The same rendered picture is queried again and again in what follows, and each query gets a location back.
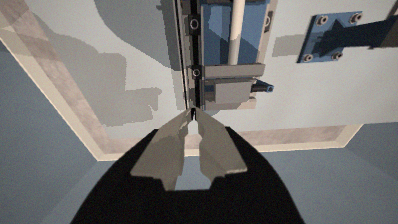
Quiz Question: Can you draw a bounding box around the grey metal block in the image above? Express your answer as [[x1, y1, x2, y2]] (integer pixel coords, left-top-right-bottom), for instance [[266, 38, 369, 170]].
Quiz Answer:
[[213, 78, 252, 104]]

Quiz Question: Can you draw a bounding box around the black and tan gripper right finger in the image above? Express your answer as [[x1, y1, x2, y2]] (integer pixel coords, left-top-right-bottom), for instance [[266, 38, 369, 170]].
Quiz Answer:
[[194, 107, 305, 224]]

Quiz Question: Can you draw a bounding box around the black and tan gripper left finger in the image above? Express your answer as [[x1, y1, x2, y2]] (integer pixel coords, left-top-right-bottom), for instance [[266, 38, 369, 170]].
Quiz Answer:
[[70, 107, 194, 224]]

